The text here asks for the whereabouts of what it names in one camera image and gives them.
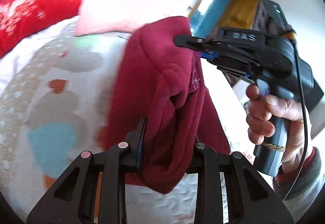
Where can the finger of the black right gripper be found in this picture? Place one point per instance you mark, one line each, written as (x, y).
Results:
(203, 42)

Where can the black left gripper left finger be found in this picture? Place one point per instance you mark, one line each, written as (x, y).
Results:
(92, 188)

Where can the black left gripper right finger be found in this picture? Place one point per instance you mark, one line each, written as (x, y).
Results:
(250, 199)

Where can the dark red fleece garment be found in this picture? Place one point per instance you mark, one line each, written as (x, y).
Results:
(163, 83)

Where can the person's right hand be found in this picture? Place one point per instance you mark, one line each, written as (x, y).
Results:
(262, 111)

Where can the wooden door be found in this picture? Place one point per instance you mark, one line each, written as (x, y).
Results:
(207, 15)

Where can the grey and red sleeve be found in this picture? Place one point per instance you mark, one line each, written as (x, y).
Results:
(310, 181)

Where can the beige heart-patterned quilt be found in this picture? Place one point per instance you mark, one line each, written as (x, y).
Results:
(56, 106)

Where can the pale pink fleece blanket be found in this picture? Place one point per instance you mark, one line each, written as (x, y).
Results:
(13, 62)

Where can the red floral quilt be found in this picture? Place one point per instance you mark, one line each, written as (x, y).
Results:
(22, 18)

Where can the pink corduroy pillow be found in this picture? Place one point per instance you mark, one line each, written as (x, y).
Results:
(99, 16)

